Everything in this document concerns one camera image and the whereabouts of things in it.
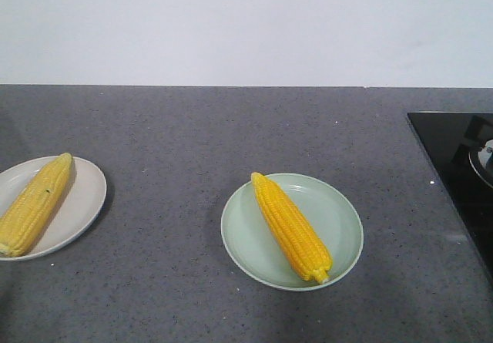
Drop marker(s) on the gas burner with pan support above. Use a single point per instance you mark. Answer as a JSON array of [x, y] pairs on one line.
[[473, 156]]

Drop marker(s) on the orange-yellow corn cob back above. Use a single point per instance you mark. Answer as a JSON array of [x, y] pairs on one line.
[[30, 212]]

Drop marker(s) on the bright yellow corn cob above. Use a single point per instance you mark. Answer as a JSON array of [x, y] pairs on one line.
[[304, 250]]

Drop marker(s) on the black glass gas hob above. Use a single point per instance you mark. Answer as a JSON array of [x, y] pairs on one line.
[[439, 135]]

